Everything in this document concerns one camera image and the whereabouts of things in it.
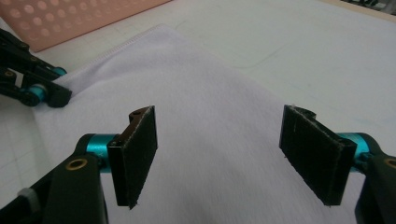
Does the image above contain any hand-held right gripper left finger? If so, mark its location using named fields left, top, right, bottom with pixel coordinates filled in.
left=106, top=105, right=159, bottom=210

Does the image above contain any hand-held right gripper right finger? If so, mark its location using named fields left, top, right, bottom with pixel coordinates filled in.
left=278, top=105, right=358, bottom=207

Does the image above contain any pink plastic basket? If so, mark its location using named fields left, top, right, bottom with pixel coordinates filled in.
left=0, top=0, right=172, bottom=53

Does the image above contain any lilac printed towel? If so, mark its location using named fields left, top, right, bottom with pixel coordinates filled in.
left=31, top=23, right=368, bottom=224

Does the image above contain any white grid mat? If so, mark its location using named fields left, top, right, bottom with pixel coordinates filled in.
left=0, top=0, right=396, bottom=224

